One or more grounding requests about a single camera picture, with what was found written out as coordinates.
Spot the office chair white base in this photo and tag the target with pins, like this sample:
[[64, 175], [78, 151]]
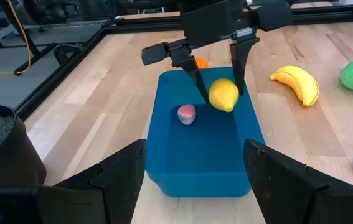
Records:
[[51, 12]]

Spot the black stand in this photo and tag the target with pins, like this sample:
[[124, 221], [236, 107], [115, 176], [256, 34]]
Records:
[[33, 53]]

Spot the yellow banana toy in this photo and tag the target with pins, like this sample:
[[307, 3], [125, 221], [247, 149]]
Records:
[[297, 82]]

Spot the small pink red fruit toy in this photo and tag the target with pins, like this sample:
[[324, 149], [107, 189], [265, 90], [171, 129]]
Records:
[[186, 114]]

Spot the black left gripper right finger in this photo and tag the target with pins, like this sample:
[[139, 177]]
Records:
[[282, 193]]

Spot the black aluminium table frame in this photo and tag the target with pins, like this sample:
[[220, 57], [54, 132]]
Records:
[[319, 16]]

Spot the orange fruit toy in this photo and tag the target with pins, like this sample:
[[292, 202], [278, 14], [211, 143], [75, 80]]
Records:
[[201, 63]]

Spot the blue plastic tupperware container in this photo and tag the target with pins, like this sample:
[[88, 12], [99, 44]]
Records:
[[201, 161]]

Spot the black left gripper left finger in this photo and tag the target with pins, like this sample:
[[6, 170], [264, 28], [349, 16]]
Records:
[[117, 186]]

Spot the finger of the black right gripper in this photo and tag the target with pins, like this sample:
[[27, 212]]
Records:
[[241, 62], [188, 62]]

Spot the yellow lemon toy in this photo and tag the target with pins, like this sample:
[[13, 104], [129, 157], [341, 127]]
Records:
[[223, 95]]

